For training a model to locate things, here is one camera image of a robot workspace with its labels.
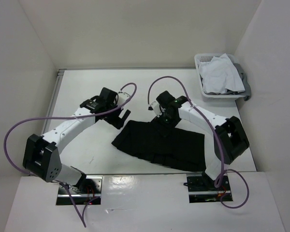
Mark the black pleated skirt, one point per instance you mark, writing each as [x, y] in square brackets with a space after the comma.
[179, 149]

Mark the grey skirt in basket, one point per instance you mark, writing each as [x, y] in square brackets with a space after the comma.
[245, 82]

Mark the white skirt in basket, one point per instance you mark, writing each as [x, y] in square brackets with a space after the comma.
[220, 76]

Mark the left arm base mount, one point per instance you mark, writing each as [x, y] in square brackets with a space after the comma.
[90, 191]

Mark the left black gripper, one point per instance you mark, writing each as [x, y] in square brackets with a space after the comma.
[116, 121]

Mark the white laundry basket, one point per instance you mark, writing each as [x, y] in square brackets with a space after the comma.
[207, 57]

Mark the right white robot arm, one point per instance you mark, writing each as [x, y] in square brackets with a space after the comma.
[229, 136]

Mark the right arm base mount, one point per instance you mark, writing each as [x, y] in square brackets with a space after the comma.
[201, 189]

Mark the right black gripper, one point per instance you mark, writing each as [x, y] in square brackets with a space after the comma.
[172, 124]

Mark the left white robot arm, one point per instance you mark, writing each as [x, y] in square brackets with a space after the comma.
[42, 152]

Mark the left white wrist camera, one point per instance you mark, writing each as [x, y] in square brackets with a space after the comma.
[121, 98]

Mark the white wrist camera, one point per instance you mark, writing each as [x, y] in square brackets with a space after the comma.
[155, 107]
[121, 98]

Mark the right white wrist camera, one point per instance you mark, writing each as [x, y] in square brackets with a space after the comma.
[155, 107]

